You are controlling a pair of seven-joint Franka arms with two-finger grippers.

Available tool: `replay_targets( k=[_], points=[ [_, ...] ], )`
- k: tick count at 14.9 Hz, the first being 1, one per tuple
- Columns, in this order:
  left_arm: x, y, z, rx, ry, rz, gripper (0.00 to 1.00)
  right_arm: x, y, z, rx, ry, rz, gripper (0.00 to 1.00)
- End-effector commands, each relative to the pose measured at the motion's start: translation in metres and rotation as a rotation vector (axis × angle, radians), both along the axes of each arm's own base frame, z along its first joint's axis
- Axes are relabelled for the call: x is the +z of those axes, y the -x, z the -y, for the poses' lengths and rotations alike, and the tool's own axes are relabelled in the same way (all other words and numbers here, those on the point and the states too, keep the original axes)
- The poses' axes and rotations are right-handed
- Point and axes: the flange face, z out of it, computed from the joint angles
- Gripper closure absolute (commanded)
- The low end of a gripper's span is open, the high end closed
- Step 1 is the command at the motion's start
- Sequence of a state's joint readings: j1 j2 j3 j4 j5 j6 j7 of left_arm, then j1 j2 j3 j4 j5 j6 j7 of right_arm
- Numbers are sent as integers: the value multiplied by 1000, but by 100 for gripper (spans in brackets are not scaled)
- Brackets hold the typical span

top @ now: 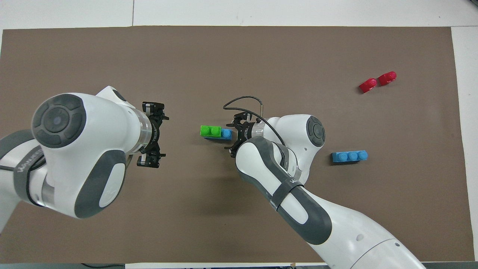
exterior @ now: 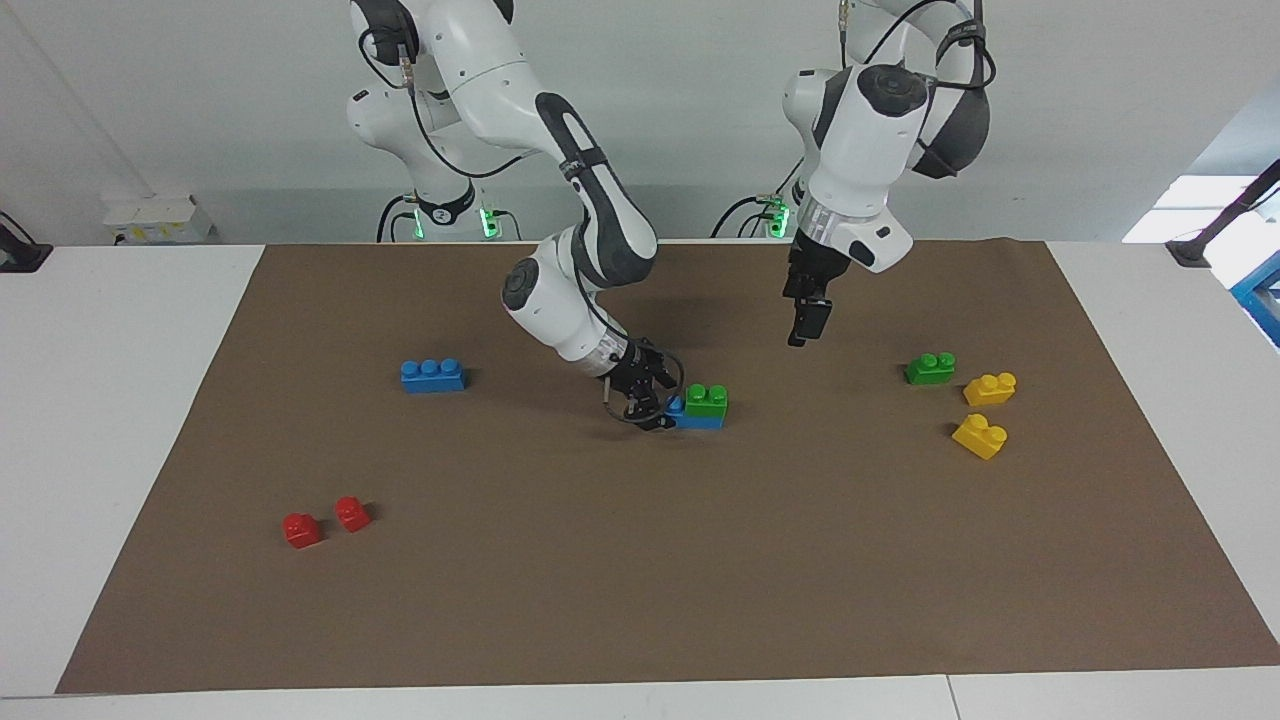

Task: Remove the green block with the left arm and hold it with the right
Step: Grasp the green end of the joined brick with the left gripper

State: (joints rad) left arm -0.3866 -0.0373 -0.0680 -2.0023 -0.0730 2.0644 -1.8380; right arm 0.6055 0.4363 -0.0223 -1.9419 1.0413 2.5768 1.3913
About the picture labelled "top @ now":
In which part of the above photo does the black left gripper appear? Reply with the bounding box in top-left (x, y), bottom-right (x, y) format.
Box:
top-left (137, 101), bottom-right (169, 168)

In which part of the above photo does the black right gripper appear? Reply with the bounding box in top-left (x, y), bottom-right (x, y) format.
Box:
top-left (224, 111), bottom-right (262, 157)

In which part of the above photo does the blue three-stud toy block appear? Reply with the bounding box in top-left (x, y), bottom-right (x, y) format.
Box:
top-left (204, 129), bottom-right (233, 141)
top-left (332, 150), bottom-right (369, 163)

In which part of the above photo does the green two-stud toy block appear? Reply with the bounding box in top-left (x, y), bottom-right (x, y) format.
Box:
top-left (200, 125), bottom-right (222, 138)

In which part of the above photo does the red single-stud toy block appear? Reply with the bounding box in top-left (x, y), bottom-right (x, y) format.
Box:
top-left (378, 71), bottom-right (397, 86)
top-left (359, 78), bottom-right (378, 94)

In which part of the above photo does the brown paper table mat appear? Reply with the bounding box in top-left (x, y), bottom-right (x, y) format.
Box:
top-left (0, 25), bottom-right (475, 264)

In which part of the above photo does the thin black floor cable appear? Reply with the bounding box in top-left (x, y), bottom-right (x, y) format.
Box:
top-left (80, 263), bottom-right (125, 269)

